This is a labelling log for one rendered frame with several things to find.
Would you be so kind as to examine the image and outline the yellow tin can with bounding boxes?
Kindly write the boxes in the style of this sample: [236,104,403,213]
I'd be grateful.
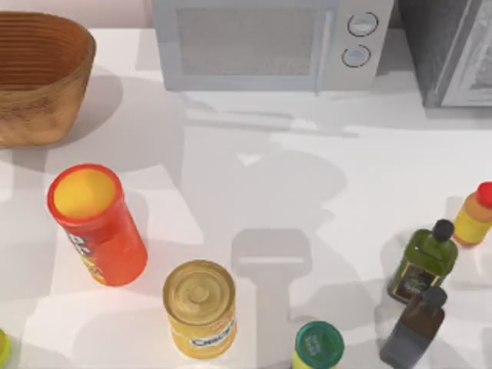
[162,259,238,361]

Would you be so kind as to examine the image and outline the pale microwave oven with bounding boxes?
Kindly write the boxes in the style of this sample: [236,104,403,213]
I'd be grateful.
[150,0,396,94]

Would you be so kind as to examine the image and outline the red tube can yellow lid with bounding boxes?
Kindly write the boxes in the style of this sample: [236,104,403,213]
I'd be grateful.
[47,164,149,288]

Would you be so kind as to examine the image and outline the round microwave knob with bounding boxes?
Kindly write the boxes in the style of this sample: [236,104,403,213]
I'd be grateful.
[347,11,380,37]
[341,43,372,69]

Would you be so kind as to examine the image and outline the green lid yellow can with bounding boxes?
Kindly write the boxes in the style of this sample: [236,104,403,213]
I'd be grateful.
[291,321,345,369]

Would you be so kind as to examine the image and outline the green oil bottle black cap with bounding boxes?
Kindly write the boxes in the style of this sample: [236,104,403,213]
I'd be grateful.
[387,218,460,304]

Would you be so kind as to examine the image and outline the dark brown bottle grey cap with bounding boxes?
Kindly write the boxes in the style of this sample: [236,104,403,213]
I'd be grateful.
[379,286,449,369]

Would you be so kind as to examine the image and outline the yellow bottle red cap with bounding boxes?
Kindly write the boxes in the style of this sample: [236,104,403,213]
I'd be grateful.
[453,181,492,248]

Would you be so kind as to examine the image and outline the brown woven basket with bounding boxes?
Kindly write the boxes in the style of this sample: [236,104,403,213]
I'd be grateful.
[0,12,97,148]

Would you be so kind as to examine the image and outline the yellow green round object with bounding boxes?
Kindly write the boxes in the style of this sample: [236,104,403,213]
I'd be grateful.
[0,328,12,360]

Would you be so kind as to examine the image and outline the microwave oven door handle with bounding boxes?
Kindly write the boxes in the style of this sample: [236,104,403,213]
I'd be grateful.
[314,10,334,97]

